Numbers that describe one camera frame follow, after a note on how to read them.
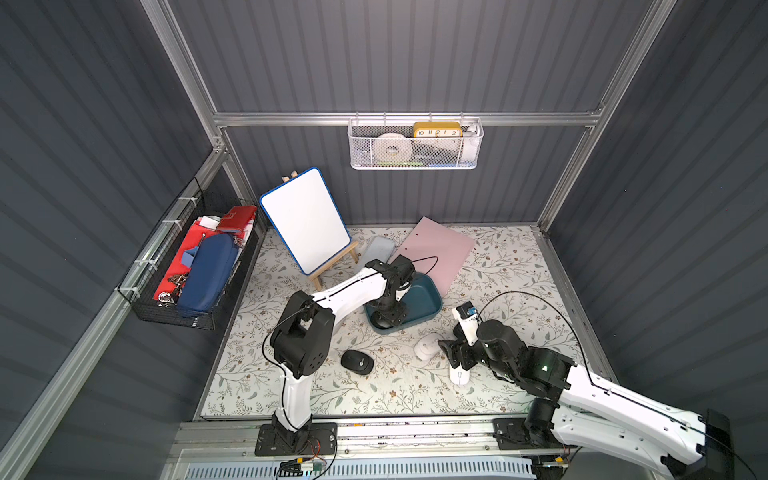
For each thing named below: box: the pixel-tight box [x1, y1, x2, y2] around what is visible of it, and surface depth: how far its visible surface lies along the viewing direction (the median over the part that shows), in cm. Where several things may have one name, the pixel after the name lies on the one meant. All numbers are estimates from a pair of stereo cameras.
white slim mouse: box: [449, 362, 470, 385], surface depth 83 cm
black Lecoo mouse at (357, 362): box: [340, 350, 374, 375], surface depth 86 cm
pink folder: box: [388, 216, 475, 297], surface depth 116 cm
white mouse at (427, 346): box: [413, 333, 445, 364], surface depth 88 cm
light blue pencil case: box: [359, 236, 394, 269], surface depth 114 cm
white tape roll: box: [372, 132, 413, 163], surface depth 86 cm
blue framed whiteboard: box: [259, 167, 352, 275], surface depth 89 cm
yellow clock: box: [413, 121, 463, 138], surface depth 89 cm
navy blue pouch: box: [177, 233, 239, 315], surface depth 70 cm
